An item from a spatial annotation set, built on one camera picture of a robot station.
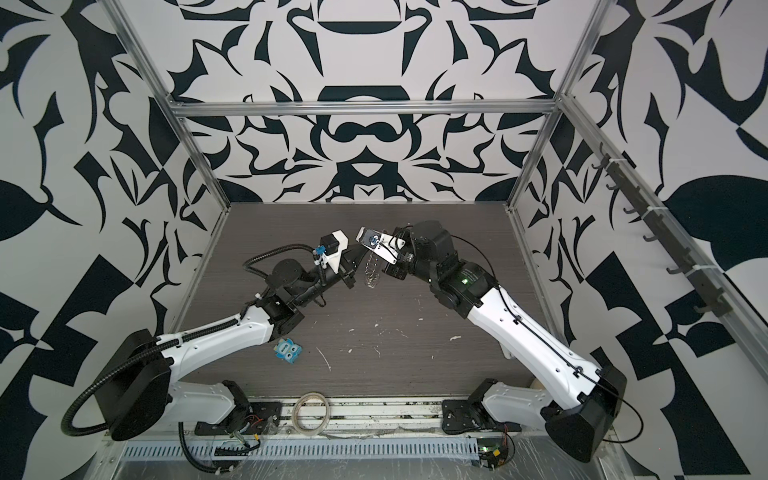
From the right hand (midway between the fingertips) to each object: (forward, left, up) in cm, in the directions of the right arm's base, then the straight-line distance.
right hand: (380, 235), depth 68 cm
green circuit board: (-38, -25, -35) cm, 57 cm away
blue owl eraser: (-15, +26, -31) cm, 44 cm away
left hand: (0, +3, 0) cm, 3 cm away
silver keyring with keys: (-9, +2, -1) cm, 9 cm away
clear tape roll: (-29, +18, -34) cm, 49 cm away
